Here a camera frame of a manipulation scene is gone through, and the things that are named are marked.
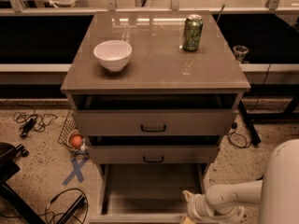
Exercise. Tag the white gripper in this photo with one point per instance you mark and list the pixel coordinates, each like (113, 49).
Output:
(198, 202)

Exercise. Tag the grey drawer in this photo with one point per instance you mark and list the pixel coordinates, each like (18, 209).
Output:
(152, 154)
(146, 193)
(129, 123)

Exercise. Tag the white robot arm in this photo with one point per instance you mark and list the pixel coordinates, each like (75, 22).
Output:
(276, 194)

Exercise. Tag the grey drawer cabinet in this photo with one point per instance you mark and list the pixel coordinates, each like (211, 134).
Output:
(160, 76)

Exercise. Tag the black table leg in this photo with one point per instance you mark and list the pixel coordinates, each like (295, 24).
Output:
(255, 139)

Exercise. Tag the blue tape cross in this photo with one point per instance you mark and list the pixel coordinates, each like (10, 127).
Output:
(76, 173)

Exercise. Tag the orange ball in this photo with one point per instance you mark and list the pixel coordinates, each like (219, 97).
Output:
(76, 141)

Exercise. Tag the clear glass cup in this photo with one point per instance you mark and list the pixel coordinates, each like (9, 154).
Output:
(240, 52)

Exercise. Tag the white ceramic bowl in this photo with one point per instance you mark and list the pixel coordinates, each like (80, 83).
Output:
(113, 55)

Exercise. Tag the green soda can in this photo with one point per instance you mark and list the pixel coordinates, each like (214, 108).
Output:
(192, 32)

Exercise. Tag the wire basket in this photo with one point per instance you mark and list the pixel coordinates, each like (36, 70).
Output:
(67, 132)

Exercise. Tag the black power adapter with cable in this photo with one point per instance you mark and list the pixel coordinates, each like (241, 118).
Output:
(31, 121)

